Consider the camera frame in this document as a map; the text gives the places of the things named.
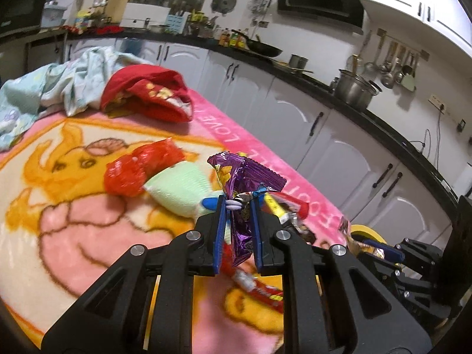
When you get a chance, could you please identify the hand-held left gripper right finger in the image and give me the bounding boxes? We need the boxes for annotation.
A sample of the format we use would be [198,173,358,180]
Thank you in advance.
[252,197,433,354]

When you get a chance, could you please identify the black cable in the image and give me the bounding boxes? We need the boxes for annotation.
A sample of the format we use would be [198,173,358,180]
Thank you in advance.
[409,111,444,165]

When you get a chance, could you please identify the black microwave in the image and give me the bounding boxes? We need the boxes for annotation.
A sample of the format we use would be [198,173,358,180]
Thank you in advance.
[0,0,49,35]

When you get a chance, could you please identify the red garment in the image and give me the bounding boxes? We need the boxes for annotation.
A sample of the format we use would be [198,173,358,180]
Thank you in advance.
[100,64,194,122]

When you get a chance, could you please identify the black wok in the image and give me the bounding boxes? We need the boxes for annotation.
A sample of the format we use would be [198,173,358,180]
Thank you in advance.
[232,29,284,58]

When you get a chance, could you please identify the light blue cloth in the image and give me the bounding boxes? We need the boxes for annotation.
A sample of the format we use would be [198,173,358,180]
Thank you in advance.
[0,47,155,152]

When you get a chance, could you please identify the wooden cutting board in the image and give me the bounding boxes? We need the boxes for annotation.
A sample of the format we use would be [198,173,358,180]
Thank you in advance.
[99,0,135,23]

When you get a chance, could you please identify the red plastic wrapper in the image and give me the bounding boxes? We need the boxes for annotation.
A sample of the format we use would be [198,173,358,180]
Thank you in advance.
[103,138,185,197]

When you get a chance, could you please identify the metal wall rack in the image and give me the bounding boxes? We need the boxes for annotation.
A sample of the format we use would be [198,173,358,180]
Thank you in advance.
[248,0,272,29]

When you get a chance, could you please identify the white wall cabinets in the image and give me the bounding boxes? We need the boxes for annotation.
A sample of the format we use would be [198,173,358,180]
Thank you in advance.
[359,0,472,49]

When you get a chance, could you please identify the black kitchen countertop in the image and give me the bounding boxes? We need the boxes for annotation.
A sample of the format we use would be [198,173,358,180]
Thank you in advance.
[0,25,461,212]

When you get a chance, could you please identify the row of hanging kitchen utensils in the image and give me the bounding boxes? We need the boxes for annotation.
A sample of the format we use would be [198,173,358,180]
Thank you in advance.
[347,29,430,94]

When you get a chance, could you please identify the red stick packet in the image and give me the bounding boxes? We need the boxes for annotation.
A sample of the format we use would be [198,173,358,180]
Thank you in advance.
[230,265,285,304]

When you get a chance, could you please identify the steel pot lid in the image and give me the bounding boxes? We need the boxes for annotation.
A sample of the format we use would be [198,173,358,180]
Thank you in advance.
[212,0,237,16]

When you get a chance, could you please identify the blue knife block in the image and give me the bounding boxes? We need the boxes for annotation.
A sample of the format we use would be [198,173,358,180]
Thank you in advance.
[165,13,187,35]

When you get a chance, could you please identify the group of sauce bottles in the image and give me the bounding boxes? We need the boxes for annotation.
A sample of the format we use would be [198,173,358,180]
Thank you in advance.
[219,29,247,49]

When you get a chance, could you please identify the pink printed blanket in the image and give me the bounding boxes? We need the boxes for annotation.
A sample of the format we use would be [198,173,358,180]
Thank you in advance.
[0,64,355,344]

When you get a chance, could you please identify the brown shiny wrapper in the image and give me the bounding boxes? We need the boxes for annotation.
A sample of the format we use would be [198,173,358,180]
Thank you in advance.
[338,217,385,259]

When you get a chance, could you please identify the purple snack wrapper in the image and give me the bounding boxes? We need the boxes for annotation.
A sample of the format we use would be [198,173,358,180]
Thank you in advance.
[207,152,287,268]

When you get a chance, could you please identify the large steel pot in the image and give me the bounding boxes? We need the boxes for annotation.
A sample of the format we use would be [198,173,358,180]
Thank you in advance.
[333,68,383,112]

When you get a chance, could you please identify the wall socket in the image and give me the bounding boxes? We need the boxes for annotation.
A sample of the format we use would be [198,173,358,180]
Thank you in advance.
[429,94,449,114]

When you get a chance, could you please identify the blue plastic container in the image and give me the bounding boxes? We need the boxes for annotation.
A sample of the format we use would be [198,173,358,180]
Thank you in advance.
[40,5,67,29]

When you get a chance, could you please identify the small steel pot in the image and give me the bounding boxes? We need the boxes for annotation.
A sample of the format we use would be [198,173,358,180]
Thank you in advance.
[288,54,315,73]

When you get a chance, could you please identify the white base cabinets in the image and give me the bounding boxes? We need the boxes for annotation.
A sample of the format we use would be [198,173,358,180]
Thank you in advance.
[25,38,455,253]

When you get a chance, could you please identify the yellow rimmed bin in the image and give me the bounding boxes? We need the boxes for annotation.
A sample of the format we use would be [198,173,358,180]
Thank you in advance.
[350,223,389,247]

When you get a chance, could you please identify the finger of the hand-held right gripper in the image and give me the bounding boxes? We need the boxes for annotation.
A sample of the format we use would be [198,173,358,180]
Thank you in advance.
[363,240,406,265]
[358,255,406,293]

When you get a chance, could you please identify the green knitted cloth pouch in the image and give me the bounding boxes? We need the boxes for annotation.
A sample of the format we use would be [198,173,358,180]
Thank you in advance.
[143,164,218,217]

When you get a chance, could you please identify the brown yellow seasoning packet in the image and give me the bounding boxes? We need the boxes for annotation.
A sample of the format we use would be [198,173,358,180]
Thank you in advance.
[263,191,318,245]

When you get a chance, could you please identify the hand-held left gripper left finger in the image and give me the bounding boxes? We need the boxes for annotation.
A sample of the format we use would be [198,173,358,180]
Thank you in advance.
[40,195,228,354]

